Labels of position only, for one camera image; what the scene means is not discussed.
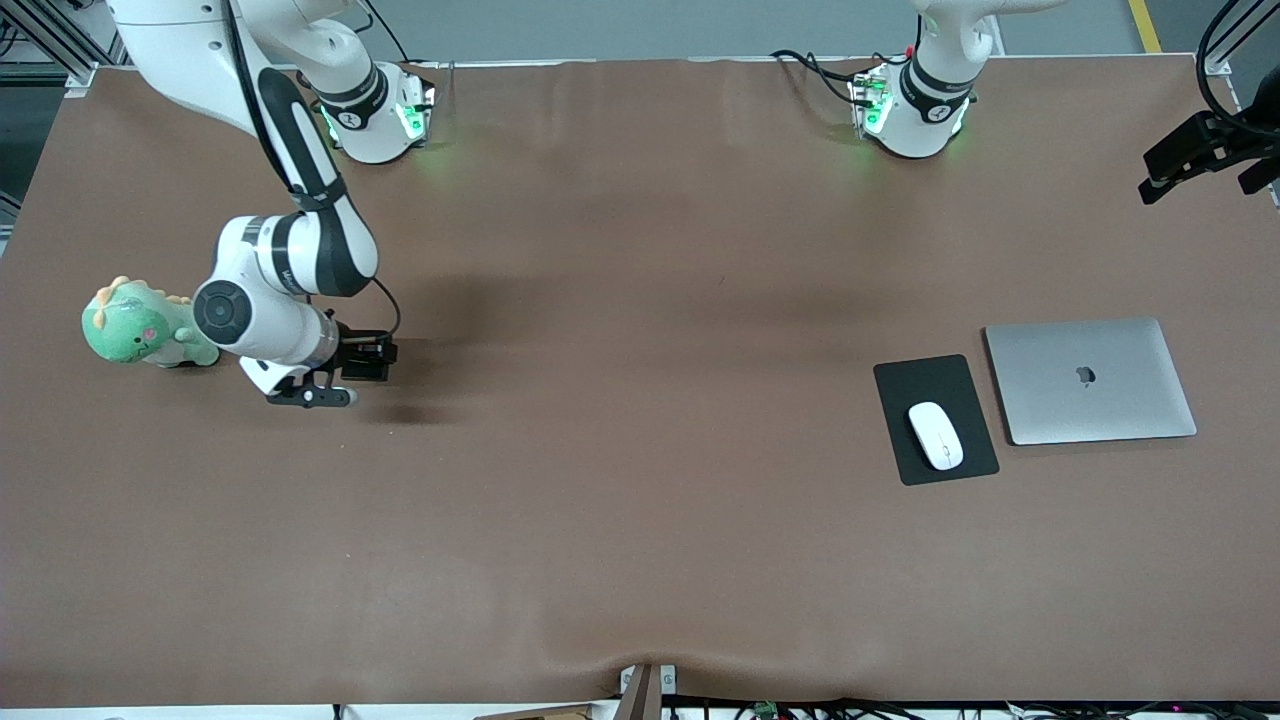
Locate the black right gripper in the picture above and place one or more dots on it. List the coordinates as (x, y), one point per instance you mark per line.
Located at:
(353, 353)

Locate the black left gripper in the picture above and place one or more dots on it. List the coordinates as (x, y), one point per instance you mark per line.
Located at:
(1226, 134)

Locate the white computer mouse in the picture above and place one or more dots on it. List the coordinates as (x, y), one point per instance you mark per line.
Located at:
(935, 435)

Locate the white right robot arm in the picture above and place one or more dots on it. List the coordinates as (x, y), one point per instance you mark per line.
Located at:
(280, 330)

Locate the black mouse pad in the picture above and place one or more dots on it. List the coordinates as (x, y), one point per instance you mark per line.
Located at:
(920, 385)

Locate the green plush dinosaur toy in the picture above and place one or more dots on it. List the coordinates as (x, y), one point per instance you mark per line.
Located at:
(125, 325)

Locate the silver laptop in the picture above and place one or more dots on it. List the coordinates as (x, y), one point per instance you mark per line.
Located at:
(1090, 400)

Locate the brown table cover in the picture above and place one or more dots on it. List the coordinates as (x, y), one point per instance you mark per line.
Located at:
(600, 520)

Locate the metal corner bracket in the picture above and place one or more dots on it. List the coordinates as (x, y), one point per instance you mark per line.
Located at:
(1217, 66)

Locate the aluminium frame profile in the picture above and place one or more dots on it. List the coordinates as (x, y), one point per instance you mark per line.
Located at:
(50, 35)

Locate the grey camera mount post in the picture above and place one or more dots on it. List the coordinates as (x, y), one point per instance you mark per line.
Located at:
(645, 695)

